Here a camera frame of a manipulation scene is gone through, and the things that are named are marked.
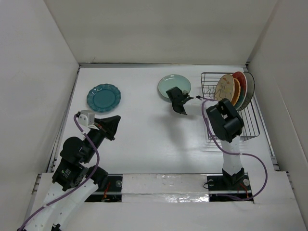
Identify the red plate blue flower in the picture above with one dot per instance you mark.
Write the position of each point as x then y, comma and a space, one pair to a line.
240, 76

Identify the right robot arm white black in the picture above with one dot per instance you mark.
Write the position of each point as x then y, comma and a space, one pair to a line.
223, 121

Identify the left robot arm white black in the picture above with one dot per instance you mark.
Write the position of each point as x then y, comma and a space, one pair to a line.
77, 176

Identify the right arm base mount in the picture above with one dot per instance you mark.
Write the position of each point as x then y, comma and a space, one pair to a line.
222, 189

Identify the light blue flower plate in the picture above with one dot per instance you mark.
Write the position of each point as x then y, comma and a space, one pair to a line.
170, 81

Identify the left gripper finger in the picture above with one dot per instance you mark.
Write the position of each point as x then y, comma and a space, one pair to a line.
110, 134
108, 124

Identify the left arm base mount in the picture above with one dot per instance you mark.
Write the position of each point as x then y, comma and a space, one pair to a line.
110, 193

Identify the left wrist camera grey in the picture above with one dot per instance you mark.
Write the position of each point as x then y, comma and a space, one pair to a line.
86, 118

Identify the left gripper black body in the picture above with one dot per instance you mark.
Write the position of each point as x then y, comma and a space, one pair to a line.
97, 136

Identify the orange woven plate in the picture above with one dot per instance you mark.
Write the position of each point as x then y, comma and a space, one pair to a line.
237, 91

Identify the dark teal scalloped plate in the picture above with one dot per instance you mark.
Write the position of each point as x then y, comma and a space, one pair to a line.
103, 98

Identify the grey tree plate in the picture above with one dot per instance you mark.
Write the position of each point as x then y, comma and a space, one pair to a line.
250, 90

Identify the black wire dish rack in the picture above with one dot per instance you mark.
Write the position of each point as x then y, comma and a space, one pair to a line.
250, 130

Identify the beige bird plate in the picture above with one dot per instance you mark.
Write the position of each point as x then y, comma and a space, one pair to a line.
225, 88

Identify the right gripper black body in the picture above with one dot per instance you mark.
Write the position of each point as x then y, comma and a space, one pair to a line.
186, 96

